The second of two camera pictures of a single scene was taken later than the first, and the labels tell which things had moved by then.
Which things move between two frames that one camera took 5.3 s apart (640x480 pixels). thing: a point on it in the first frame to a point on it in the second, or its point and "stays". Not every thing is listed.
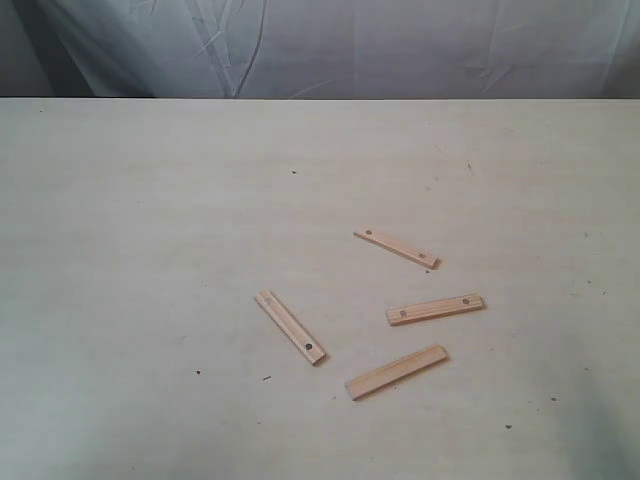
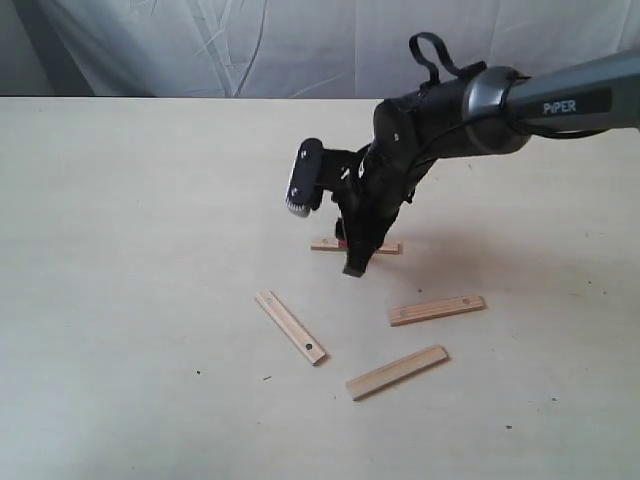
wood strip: [308, 347] stays
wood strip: [435, 309] stays
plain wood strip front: [394, 371] stays
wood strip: [399, 247] to [332, 244]
